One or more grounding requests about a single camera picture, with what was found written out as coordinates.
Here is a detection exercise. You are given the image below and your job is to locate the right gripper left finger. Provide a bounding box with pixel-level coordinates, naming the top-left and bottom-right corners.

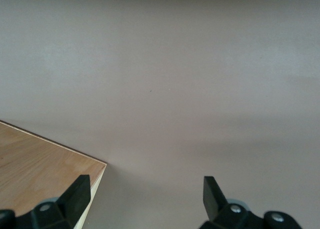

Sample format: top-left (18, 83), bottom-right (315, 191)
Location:
top-left (0, 174), bottom-right (92, 229)

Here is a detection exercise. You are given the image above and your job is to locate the wooden drawer cabinet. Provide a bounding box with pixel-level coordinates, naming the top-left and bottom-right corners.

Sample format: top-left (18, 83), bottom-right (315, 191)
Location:
top-left (0, 119), bottom-right (108, 229)

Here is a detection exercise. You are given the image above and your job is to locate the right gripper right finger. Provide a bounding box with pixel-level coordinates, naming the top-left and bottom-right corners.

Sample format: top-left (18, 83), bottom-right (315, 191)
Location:
top-left (199, 175), bottom-right (302, 229)

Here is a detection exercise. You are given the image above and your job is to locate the brown table cover sheet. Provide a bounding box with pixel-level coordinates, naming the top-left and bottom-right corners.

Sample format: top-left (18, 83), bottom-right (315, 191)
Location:
top-left (0, 0), bottom-right (320, 229)

